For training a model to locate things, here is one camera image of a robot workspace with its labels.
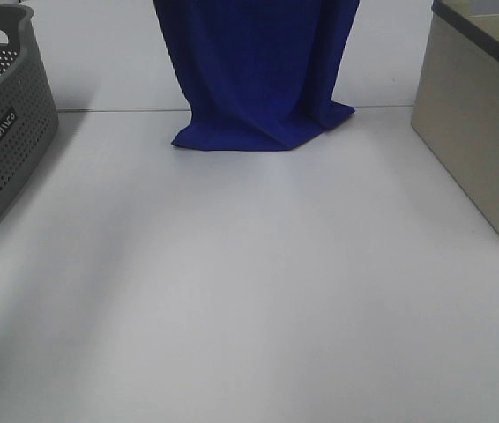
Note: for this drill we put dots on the blue microfibre towel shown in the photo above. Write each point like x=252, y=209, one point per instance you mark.
x=258, y=75

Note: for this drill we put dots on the beige plastic storage bin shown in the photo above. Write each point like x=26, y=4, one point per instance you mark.
x=456, y=110

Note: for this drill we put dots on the grey perforated plastic basket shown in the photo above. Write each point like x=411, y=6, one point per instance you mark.
x=28, y=116

